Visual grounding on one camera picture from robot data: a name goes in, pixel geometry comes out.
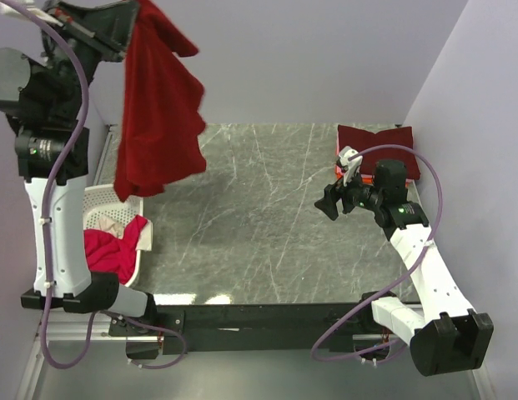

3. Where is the folded maroon t-shirt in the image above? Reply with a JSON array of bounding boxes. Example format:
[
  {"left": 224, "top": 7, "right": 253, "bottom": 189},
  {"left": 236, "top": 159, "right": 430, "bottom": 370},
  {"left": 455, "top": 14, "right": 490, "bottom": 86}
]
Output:
[{"left": 337, "top": 123, "right": 422, "bottom": 181}]

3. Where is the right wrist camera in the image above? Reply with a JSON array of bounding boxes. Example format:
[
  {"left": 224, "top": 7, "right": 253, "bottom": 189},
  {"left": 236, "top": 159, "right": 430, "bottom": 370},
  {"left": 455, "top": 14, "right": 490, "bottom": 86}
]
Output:
[{"left": 336, "top": 146, "right": 362, "bottom": 187}]

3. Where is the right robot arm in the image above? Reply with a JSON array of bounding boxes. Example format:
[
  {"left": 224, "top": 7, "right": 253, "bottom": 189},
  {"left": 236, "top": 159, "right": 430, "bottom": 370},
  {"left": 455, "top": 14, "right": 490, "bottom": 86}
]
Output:
[{"left": 315, "top": 157, "right": 494, "bottom": 377}]

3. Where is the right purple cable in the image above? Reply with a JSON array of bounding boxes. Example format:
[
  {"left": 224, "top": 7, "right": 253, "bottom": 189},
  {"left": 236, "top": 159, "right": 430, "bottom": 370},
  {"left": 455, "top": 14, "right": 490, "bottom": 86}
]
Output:
[{"left": 310, "top": 144, "right": 444, "bottom": 364}]

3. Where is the red t-shirt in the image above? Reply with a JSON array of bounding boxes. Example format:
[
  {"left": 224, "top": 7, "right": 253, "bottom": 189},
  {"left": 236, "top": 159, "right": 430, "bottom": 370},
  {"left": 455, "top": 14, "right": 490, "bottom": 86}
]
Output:
[{"left": 113, "top": 1, "right": 207, "bottom": 201}]

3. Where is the white laundry basket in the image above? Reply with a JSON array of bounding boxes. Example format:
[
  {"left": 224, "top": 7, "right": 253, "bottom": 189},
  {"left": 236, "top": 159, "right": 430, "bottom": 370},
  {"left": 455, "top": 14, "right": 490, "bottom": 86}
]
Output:
[{"left": 83, "top": 184, "right": 144, "bottom": 287}]

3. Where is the beige t-shirt in basket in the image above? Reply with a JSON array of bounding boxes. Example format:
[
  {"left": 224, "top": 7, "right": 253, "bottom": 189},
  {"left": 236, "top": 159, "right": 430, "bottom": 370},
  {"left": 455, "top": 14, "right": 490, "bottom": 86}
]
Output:
[{"left": 95, "top": 215, "right": 153, "bottom": 252}]

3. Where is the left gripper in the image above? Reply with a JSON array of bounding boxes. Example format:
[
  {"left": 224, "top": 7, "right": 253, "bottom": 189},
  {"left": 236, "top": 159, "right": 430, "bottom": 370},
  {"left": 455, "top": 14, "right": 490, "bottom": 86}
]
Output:
[{"left": 38, "top": 0, "right": 139, "bottom": 123}]

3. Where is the pink t-shirt in basket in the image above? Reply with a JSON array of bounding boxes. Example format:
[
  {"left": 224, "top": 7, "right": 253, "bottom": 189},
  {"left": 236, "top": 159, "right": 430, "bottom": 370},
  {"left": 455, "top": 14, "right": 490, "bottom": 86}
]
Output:
[{"left": 83, "top": 227, "right": 141, "bottom": 286}]

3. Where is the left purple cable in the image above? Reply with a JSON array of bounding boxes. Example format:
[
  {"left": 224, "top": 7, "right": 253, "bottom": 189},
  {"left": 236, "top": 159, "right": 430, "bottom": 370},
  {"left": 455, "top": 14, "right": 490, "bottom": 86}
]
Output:
[{"left": 0, "top": 0, "right": 189, "bottom": 371}]

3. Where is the purple cable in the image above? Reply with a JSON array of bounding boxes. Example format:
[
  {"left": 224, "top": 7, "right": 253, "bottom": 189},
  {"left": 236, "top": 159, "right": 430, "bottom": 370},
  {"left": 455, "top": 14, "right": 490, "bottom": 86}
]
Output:
[
  {"left": 0, "top": 0, "right": 189, "bottom": 371},
  {"left": 310, "top": 144, "right": 444, "bottom": 364}
]

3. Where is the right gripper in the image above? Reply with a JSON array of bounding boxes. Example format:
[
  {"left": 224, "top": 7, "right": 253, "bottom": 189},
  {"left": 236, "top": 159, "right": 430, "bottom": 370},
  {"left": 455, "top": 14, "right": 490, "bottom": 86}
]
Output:
[{"left": 314, "top": 164, "right": 383, "bottom": 221}]

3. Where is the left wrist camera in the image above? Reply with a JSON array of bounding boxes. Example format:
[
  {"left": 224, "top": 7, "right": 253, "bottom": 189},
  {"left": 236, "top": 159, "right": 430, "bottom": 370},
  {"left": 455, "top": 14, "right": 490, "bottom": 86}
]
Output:
[{"left": 0, "top": 0, "right": 63, "bottom": 27}]

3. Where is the black base beam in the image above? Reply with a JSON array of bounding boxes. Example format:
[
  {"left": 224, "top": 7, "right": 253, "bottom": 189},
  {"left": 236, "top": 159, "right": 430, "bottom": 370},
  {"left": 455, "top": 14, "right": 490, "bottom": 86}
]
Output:
[{"left": 108, "top": 302, "right": 385, "bottom": 355}]

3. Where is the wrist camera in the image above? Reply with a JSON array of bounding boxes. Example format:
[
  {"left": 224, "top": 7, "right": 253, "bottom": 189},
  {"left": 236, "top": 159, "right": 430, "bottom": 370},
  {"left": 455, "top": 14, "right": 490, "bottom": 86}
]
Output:
[
  {"left": 336, "top": 146, "right": 362, "bottom": 187},
  {"left": 0, "top": 0, "right": 63, "bottom": 27}
]

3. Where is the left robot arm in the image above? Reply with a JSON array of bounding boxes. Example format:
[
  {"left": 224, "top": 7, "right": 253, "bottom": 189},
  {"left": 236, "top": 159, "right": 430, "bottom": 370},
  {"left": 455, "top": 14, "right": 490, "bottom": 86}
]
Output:
[{"left": 0, "top": 1, "right": 158, "bottom": 335}]

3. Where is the aluminium rail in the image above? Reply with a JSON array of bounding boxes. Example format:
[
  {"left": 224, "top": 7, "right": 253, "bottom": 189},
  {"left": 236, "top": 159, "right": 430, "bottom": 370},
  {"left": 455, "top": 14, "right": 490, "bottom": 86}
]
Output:
[{"left": 47, "top": 309, "right": 126, "bottom": 341}]

